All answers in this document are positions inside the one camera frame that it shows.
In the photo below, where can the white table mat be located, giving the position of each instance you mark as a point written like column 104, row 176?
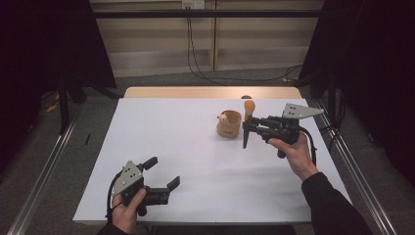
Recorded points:
column 208, row 176

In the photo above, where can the tan pot with animal figure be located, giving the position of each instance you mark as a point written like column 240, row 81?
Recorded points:
column 229, row 129

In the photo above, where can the black and gold makeup brush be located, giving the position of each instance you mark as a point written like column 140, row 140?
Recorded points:
column 249, row 106

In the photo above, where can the black metal stand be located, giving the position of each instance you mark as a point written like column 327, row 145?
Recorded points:
column 64, row 107

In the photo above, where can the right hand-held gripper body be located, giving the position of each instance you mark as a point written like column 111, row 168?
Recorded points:
column 284, row 129

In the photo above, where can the person's left hand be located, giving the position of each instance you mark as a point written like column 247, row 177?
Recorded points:
column 125, row 215

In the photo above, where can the aluminium rail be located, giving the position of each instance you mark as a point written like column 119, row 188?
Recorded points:
column 362, row 182
column 42, row 182

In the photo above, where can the black curtain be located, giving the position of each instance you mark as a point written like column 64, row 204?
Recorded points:
column 368, row 65
column 39, row 58

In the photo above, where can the white wall outlet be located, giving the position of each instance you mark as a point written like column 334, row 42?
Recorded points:
column 193, row 4

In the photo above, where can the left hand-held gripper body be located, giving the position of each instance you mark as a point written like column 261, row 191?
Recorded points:
column 130, row 178

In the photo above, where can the person's right hand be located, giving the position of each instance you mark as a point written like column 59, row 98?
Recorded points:
column 298, row 156

